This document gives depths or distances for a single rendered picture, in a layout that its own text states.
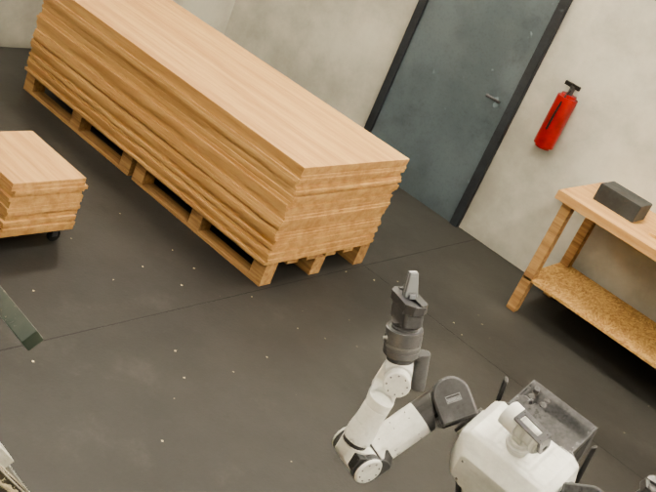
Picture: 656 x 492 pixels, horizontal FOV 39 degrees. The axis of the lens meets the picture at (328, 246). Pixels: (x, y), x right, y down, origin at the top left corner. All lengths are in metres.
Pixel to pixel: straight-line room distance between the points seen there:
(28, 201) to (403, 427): 2.78
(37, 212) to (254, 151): 1.21
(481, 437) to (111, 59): 4.23
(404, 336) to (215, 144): 3.35
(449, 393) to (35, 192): 2.81
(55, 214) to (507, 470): 3.13
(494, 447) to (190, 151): 3.54
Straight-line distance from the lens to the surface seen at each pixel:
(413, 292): 2.11
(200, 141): 5.38
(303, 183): 4.96
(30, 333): 1.00
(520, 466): 2.27
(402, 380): 2.15
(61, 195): 4.76
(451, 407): 2.33
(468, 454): 2.29
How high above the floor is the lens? 2.49
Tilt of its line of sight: 25 degrees down
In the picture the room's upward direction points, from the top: 24 degrees clockwise
